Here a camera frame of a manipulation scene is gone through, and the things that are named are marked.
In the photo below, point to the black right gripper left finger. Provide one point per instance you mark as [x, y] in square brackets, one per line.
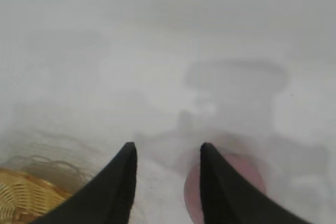
[113, 190]

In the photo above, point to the pink peach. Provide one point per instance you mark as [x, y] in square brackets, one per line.
[193, 195]

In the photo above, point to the woven yellow wicker basket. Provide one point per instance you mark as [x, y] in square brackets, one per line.
[26, 195]

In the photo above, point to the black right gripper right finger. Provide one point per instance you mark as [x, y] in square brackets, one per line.
[225, 197]

